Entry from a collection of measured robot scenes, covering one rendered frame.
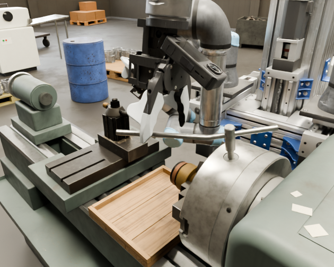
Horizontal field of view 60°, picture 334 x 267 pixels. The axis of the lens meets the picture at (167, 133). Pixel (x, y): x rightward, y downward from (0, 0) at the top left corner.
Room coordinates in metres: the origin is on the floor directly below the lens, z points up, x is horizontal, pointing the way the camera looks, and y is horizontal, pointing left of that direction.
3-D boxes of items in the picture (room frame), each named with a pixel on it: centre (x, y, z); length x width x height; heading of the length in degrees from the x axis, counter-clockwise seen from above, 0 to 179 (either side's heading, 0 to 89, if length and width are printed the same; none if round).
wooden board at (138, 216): (0.78, 0.04, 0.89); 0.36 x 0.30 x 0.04; 135
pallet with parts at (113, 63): (5.52, 0.75, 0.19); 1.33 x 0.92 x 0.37; 53
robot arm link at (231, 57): (1.31, -0.25, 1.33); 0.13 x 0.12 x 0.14; 76
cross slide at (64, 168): (1.01, 0.25, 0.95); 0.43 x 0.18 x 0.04; 135
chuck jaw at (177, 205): (0.56, -0.05, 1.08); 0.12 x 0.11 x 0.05; 135
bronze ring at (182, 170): (0.68, -0.07, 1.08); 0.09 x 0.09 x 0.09; 45
